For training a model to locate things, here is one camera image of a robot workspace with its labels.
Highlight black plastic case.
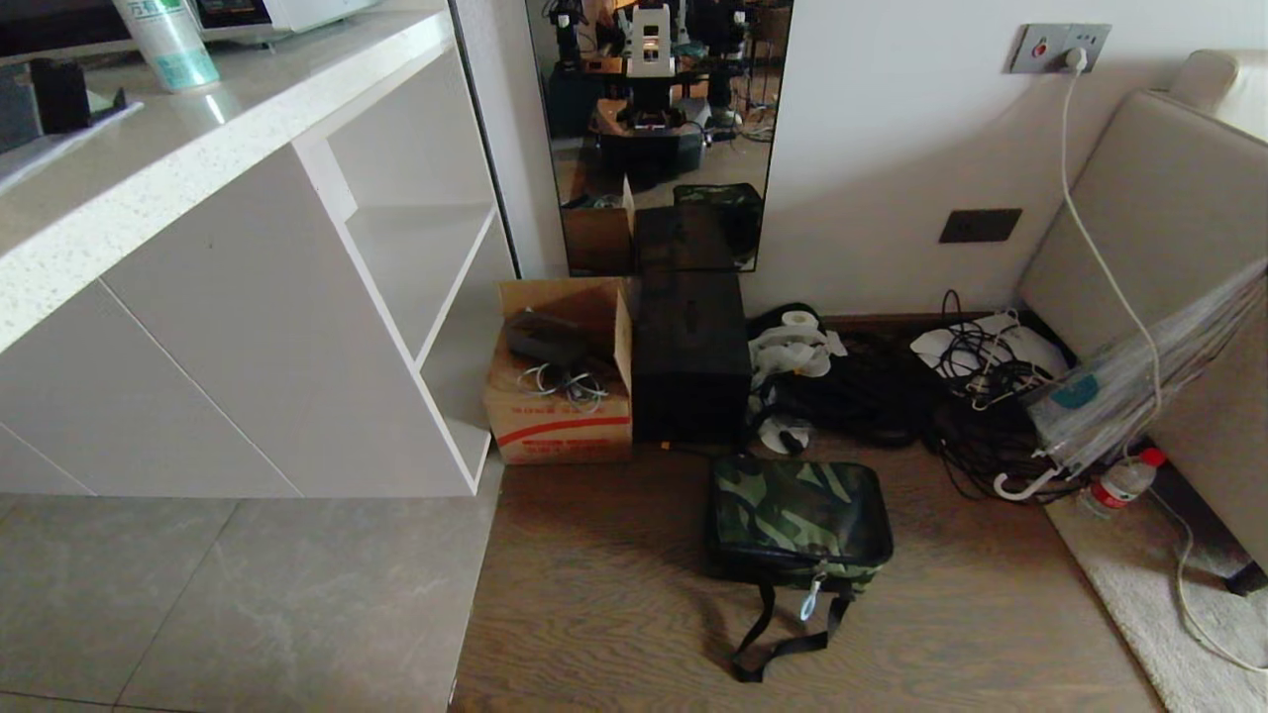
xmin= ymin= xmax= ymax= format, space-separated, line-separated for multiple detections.
xmin=631 ymin=271 xmax=753 ymax=446

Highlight camouflage zip bag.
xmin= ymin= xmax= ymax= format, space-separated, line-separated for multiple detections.
xmin=704 ymin=455 xmax=895 ymax=598

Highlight black pouch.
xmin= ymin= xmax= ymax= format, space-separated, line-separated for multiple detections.
xmin=506 ymin=309 xmax=601 ymax=371

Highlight brown cardboard box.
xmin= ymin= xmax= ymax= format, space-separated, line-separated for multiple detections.
xmin=483 ymin=277 xmax=636 ymax=465

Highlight white counter cabinet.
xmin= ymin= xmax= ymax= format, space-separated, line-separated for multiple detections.
xmin=0 ymin=10 xmax=518 ymax=498

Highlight white flat device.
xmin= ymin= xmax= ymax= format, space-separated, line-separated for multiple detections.
xmin=910 ymin=313 xmax=1071 ymax=387

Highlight white appliance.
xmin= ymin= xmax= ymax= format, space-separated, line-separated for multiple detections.
xmin=190 ymin=0 xmax=382 ymax=43

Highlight plastic water bottle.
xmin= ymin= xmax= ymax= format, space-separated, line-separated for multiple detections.
xmin=1079 ymin=448 xmax=1168 ymax=520

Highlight clear folded umbrella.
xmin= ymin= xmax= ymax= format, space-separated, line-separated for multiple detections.
xmin=994 ymin=259 xmax=1268 ymax=502

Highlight beige sofa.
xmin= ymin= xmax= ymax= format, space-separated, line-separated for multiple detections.
xmin=1015 ymin=50 xmax=1268 ymax=595

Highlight white green canister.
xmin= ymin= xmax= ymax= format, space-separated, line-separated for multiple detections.
xmin=113 ymin=0 xmax=221 ymax=94

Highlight beige rug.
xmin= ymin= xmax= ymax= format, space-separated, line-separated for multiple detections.
xmin=1044 ymin=489 xmax=1268 ymax=713

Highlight black holder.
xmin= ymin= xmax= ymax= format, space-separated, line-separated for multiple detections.
xmin=28 ymin=57 xmax=128 ymax=136

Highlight grey coiled cable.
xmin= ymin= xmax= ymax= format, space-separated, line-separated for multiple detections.
xmin=516 ymin=362 xmax=611 ymax=414

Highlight wall mirror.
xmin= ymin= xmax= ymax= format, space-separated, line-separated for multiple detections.
xmin=524 ymin=0 xmax=794 ymax=277

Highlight tangled black cables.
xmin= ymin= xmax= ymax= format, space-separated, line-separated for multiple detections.
xmin=745 ymin=289 xmax=1096 ymax=504

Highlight black bag strap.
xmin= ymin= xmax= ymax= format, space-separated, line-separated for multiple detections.
xmin=731 ymin=580 xmax=853 ymax=684

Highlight dark wall plate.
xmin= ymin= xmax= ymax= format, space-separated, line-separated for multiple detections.
xmin=938 ymin=208 xmax=1023 ymax=245

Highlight white power cable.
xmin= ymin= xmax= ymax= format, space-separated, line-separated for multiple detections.
xmin=1060 ymin=47 xmax=1268 ymax=675

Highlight grey wall socket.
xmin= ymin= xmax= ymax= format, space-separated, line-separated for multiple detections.
xmin=1009 ymin=23 xmax=1112 ymax=75

